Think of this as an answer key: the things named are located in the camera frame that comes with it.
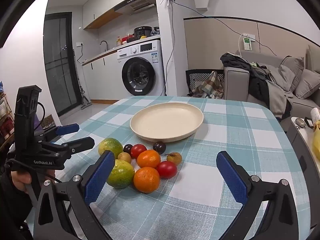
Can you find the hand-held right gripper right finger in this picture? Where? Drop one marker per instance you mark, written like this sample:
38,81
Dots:
231,177

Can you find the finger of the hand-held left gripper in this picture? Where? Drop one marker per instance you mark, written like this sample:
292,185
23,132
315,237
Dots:
67,129
80,143

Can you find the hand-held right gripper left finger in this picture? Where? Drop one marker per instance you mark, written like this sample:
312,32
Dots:
100,177

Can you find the green yellow citrus fruit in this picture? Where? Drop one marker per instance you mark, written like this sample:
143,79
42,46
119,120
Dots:
111,146
122,175

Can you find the brown longan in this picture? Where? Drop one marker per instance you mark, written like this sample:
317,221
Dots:
124,157
175,158

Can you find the dark purple plum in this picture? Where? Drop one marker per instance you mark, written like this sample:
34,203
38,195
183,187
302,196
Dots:
127,148
159,147

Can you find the orange mandarin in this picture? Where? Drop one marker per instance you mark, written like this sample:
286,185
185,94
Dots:
148,158
146,180

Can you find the red tomato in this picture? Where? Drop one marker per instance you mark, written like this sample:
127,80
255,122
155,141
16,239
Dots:
166,169
138,150

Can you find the cream round plate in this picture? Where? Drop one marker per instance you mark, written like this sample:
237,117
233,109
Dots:
165,120

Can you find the person's left hand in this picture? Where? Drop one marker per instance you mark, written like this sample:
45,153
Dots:
20,180

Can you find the purple plastic bag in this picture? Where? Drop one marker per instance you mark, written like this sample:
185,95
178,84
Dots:
37,122

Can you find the patterned cardboard box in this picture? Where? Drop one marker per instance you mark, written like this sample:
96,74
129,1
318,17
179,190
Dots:
48,121

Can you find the floor mop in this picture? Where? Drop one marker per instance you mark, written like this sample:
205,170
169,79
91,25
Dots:
85,104

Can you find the teal checked tablecloth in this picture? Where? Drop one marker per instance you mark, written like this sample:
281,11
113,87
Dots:
225,135

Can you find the white kitchen counter cabinet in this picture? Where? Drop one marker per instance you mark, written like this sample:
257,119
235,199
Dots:
105,80

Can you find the black framed glass door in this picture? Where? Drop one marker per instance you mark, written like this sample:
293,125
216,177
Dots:
60,67

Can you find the white round side table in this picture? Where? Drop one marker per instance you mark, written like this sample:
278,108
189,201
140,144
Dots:
303,135

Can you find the silver metal object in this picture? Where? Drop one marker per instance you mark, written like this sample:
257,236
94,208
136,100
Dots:
300,123

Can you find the white washing machine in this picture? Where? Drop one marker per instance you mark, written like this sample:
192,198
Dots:
140,75

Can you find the yellow packet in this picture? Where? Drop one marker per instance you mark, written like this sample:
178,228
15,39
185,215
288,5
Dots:
316,142

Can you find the chrome faucet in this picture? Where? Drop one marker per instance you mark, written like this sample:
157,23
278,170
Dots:
107,45

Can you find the grey sofa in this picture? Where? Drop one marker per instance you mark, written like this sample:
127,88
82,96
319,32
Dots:
236,85

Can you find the grey garment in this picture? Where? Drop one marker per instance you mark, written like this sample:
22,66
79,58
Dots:
277,95

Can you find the plaid cloth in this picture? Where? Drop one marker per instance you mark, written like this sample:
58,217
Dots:
211,85

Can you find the yellow bottle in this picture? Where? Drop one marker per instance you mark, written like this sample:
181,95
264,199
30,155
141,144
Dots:
118,42

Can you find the dark jacket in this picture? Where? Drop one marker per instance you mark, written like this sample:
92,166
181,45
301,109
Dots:
257,80

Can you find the black patterned chair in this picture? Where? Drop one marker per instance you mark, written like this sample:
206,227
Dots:
193,78

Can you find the red container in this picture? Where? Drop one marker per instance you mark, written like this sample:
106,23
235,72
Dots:
126,39

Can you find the grey cushion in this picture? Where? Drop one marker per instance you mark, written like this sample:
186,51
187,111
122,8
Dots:
307,83
291,70

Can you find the black cooker pot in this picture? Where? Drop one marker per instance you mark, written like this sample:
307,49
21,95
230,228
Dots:
142,33

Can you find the dark plastic bag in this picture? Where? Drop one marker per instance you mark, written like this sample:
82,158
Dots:
155,31

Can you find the steel range hood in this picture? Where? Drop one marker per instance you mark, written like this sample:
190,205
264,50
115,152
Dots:
137,3

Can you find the white wall socket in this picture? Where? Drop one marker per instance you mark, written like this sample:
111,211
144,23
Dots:
80,44

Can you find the white wall cabinets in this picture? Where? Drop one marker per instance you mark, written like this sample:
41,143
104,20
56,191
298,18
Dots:
100,7

